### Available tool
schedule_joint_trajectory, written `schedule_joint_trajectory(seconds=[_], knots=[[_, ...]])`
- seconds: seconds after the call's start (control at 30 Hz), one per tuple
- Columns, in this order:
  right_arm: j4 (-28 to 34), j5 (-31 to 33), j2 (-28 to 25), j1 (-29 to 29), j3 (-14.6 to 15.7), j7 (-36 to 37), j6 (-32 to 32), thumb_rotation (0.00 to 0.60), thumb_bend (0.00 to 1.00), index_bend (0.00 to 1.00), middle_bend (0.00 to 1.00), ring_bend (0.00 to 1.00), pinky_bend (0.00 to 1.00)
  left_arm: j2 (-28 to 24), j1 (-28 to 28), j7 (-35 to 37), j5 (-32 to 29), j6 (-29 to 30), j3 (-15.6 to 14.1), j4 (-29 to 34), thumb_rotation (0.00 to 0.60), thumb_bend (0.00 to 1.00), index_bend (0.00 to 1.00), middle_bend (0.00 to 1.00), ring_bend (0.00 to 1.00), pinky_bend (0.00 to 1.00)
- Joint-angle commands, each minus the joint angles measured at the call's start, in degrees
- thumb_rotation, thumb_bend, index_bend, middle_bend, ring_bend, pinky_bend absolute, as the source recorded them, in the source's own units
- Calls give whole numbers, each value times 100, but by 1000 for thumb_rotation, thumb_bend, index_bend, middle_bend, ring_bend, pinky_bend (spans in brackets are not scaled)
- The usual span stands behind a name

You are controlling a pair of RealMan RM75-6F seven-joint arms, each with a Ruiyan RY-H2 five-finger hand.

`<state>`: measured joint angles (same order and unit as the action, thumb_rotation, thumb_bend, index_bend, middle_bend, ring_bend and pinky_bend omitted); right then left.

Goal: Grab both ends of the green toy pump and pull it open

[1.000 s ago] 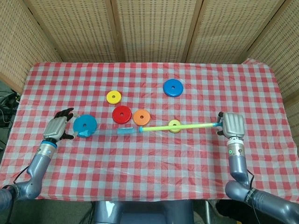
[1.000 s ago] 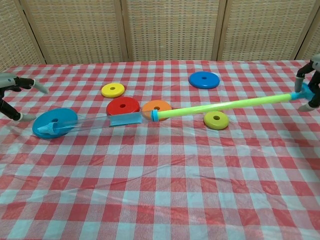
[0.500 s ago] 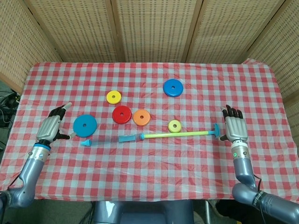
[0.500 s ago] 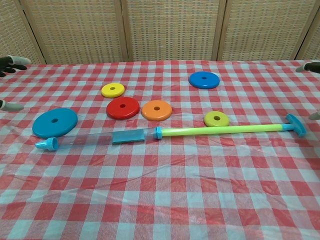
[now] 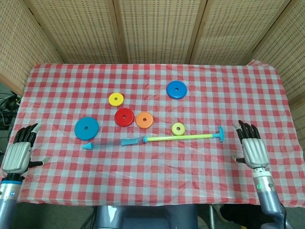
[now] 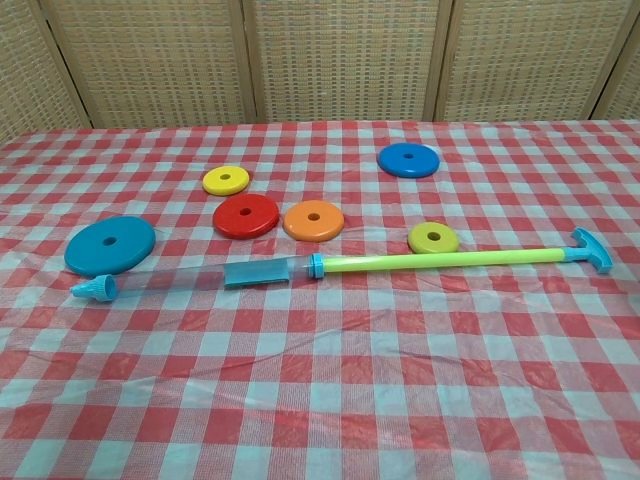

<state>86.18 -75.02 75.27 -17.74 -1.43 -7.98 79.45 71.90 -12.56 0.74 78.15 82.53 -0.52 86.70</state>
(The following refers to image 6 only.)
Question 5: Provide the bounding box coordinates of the small yellow-green plastic disc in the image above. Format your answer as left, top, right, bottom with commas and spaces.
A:
406, 221, 460, 257

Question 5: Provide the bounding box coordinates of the wicker folding screen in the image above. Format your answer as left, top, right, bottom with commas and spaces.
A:
0, 0, 640, 145

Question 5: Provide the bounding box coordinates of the green stacking rod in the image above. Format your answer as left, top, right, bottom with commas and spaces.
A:
223, 227, 614, 290

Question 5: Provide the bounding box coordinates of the red plastic disc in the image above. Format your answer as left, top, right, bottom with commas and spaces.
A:
212, 193, 280, 240

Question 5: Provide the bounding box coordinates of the red white checkered tablecloth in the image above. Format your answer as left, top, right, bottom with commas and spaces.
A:
0, 118, 640, 480

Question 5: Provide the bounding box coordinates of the orange plastic disc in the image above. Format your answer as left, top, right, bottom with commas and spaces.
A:
282, 199, 345, 243

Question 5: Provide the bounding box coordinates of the yellow plastic disc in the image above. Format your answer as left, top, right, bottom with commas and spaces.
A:
201, 166, 250, 197

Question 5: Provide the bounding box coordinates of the large teal plastic disc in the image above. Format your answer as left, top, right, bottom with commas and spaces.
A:
63, 215, 157, 278

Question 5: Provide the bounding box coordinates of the blue plastic disc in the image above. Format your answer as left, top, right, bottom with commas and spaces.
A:
376, 143, 440, 180

